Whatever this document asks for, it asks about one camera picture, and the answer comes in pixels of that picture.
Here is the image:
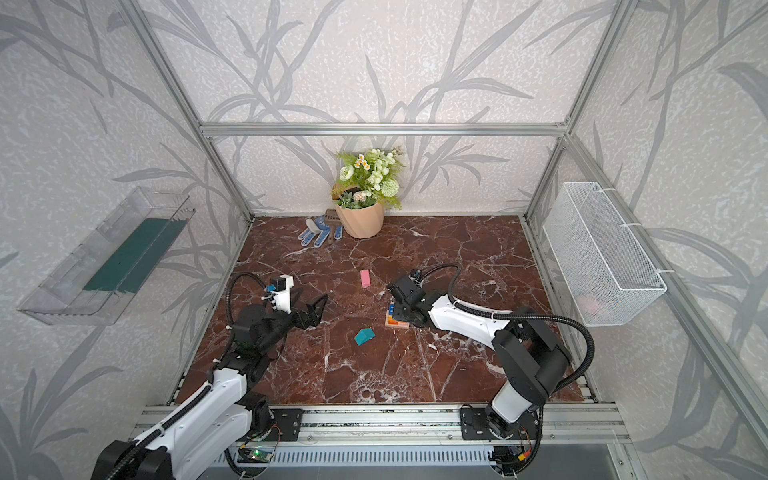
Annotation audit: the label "beige flower pot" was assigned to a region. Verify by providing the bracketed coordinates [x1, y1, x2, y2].
[335, 203, 385, 239]

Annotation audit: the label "pink block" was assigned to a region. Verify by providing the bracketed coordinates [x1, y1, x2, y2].
[360, 269, 371, 288]

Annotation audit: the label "clear plastic wall shelf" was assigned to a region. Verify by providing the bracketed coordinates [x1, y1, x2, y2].
[18, 187, 195, 326]

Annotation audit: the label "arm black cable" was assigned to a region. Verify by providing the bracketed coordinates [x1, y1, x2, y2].
[419, 262, 596, 475]
[104, 271, 268, 480]

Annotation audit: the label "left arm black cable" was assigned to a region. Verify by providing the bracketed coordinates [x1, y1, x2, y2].
[104, 271, 268, 480]

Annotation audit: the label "aluminium cage frame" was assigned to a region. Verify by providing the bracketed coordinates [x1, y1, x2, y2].
[117, 1, 767, 447]

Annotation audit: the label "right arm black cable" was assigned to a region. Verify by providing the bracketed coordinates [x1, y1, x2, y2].
[419, 262, 596, 475]

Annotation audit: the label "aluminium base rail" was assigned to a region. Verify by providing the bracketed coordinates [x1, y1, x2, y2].
[122, 403, 632, 469]

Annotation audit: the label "right base connector wires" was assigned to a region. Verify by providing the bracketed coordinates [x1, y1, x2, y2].
[488, 427, 535, 475]

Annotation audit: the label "blue dotted work glove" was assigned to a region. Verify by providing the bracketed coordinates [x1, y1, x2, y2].
[298, 216, 343, 248]

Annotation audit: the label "teal wedge block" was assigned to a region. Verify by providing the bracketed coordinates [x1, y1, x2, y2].
[354, 328, 375, 346]

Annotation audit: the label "pink object in basket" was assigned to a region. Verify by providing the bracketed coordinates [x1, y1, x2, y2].
[577, 294, 605, 317]

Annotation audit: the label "white wire basket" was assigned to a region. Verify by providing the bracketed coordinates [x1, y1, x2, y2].
[543, 182, 667, 327]

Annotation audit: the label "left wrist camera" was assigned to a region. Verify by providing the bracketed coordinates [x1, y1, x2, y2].
[266, 275, 294, 314]

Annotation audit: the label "left green circuit board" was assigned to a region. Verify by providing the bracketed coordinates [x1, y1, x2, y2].
[237, 445, 273, 464]

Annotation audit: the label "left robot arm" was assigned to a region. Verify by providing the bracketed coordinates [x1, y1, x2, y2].
[91, 292, 328, 479]

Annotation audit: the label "green artificial plant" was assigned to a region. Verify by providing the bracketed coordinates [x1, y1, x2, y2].
[331, 147, 405, 210]

